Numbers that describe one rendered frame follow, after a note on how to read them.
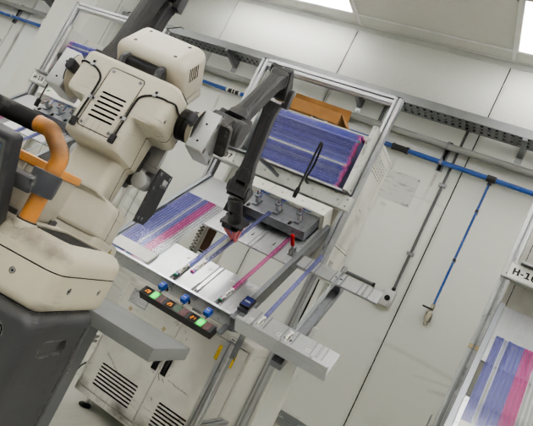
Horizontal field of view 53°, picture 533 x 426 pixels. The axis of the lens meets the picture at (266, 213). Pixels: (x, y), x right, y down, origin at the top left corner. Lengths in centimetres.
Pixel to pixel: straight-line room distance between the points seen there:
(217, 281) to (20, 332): 118
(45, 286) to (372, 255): 307
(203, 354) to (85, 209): 110
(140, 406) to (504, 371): 145
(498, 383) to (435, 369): 178
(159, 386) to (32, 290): 149
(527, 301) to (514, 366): 45
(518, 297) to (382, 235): 162
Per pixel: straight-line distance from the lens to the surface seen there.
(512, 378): 201
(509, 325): 221
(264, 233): 232
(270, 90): 170
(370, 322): 379
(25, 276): 100
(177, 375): 238
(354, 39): 455
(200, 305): 201
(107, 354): 258
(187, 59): 147
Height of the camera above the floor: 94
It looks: 5 degrees up
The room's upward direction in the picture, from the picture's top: 27 degrees clockwise
